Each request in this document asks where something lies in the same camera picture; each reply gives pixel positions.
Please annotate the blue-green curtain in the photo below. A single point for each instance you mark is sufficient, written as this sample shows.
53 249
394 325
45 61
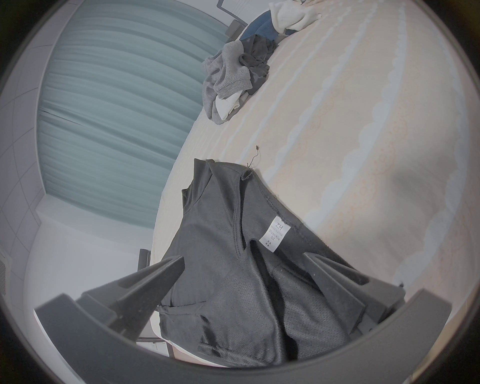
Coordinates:
112 112

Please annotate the black polo shirt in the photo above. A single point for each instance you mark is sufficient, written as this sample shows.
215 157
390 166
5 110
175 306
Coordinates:
217 262

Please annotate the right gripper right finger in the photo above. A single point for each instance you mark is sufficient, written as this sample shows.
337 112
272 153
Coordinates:
348 292

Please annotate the pile of clothes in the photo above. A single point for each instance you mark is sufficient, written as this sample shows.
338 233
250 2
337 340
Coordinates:
228 75

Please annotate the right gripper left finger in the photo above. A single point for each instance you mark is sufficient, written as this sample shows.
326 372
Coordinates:
142 296

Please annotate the bed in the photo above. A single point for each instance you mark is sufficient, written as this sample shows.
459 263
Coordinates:
356 131

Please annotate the black chest of drawers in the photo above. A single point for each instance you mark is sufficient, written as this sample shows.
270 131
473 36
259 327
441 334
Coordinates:
144 258

